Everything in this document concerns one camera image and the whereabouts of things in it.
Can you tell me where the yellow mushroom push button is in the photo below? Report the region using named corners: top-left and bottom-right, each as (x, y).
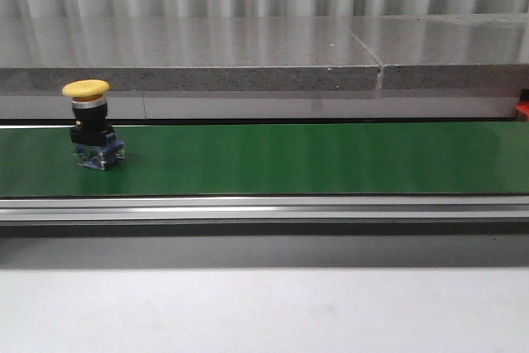
top-left (62, 79), bottom-right (125, 170)

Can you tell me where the grey stone counter slab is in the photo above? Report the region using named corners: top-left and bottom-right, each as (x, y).
top-left (1, 17), bottom-right (379, 92)

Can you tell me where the green conveyor belt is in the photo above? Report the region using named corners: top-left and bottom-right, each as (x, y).
top-left (1, 122), bottom-right (528, 198)

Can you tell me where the red plastic tray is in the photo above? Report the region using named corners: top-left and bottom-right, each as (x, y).
top-left (515, 100), bottom-right (529, 122)

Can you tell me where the aluminium conveyor side rail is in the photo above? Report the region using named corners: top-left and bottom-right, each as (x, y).
top-left (1, 195), bottom-right (528, 227)

